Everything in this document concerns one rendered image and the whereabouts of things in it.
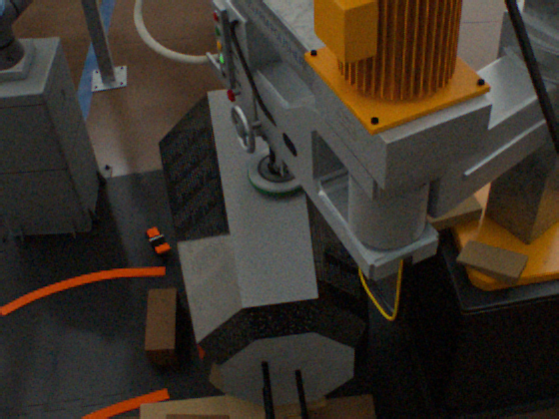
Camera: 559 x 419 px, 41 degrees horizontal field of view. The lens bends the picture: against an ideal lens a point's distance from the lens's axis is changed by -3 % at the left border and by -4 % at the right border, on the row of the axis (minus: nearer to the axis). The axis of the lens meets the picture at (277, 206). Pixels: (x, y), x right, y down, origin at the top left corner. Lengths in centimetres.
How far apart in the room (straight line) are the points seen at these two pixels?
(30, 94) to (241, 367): 143
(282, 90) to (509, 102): 59
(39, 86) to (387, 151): 197
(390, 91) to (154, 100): 293
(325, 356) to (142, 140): 203
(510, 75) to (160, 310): 177
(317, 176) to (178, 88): 248
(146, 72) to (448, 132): 320
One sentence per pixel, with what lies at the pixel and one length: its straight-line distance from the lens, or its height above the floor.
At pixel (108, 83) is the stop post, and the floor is 1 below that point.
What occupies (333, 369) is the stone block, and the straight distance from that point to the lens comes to 247.
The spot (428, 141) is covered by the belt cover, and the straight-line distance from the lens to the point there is 150.
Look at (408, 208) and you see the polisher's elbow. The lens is 174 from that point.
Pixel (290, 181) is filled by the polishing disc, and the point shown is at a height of 85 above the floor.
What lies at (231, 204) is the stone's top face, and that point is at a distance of 254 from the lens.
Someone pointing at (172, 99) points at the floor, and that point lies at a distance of 430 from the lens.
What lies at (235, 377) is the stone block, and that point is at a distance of 244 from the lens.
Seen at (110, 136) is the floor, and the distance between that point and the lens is 415.
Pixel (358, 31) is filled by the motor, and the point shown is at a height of 189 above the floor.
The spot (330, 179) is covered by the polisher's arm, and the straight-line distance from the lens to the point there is 198.
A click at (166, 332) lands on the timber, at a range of 308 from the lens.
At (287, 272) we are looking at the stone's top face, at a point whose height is 80.
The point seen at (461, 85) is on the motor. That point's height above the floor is 170.
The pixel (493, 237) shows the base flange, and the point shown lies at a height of 78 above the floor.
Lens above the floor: 265
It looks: 47 degrees down
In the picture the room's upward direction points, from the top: 5 degrees counter-clockwise
